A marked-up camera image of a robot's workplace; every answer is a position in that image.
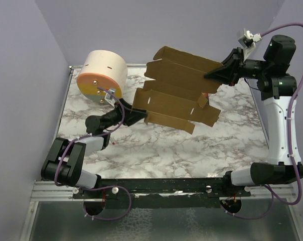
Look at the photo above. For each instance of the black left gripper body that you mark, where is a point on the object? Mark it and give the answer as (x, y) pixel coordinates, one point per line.
(112, 117)

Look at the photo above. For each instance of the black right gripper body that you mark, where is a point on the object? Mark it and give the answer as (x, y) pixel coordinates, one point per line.
(250, 69)

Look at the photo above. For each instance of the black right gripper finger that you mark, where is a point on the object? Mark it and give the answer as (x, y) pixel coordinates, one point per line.
(235, 54)
(227, 74)

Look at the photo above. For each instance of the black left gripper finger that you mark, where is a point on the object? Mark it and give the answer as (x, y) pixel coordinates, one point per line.
(133, 116)
(125, 106)

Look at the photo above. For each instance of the brown cardboard box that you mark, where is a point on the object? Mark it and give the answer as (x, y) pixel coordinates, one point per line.
(172, 94)

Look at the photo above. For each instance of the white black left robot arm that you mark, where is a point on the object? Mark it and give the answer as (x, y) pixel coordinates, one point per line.
(64, 162)

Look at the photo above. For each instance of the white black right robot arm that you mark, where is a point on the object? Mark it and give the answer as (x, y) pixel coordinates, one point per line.
(283, 165)

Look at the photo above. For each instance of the dark book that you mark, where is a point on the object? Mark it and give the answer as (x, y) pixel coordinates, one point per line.
(205, 99)

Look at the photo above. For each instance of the cream cylindrical container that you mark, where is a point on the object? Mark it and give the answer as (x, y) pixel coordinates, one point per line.
(102, 69)

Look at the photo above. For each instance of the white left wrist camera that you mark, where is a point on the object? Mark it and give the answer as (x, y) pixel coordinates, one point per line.
(109, 96)

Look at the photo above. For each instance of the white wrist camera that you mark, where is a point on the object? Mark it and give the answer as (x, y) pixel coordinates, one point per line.
(109, 96)
(248, 42)

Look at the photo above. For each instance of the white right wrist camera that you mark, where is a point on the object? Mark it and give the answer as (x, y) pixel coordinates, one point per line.
(248, 42)

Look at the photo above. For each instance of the aluminium frame rail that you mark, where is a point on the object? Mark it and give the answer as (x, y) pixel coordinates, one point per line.
(48, 191)

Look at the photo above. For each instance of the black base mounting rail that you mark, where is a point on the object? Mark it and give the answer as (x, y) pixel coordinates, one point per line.
(155, 193)

